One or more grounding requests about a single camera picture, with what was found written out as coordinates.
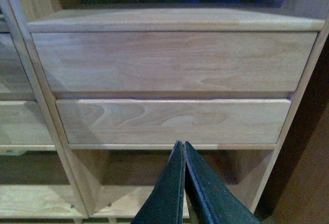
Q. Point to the wooden shelf unit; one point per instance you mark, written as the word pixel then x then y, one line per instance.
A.
pixel 36 179
pixel 95 93

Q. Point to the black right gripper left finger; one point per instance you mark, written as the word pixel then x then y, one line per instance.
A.
pixel 165 203

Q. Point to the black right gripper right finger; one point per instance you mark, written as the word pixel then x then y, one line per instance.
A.
pixel 211 200

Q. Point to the lower left wooden drawer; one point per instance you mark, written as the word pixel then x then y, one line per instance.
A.
pixel 22 123

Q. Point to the lower right wooden drawer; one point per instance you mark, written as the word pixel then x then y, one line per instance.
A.
pixel 122 121

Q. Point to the upper left wooden drawer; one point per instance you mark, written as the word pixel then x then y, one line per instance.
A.
pixel 13 76

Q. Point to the upper right wooden drawer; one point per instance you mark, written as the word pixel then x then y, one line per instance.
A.
pixel 174 61

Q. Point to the left wooden shelf unit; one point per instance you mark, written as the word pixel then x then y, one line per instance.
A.
pixel 36 179

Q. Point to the wooden drawer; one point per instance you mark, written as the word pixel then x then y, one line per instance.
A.
pixel 174 61
pixel 22 123
pixel 13 76
pixel 122 121

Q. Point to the right wooden shelf unit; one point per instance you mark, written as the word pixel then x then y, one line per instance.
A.
pixel 95 93

